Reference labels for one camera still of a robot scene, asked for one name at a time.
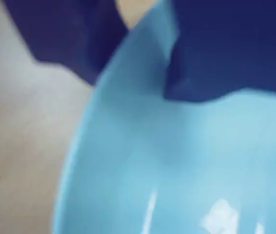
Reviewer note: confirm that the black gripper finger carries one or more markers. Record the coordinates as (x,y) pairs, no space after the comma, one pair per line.
(72,34)
(230,48)

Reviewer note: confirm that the light blue round plate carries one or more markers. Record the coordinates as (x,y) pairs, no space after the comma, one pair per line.
(176,158)

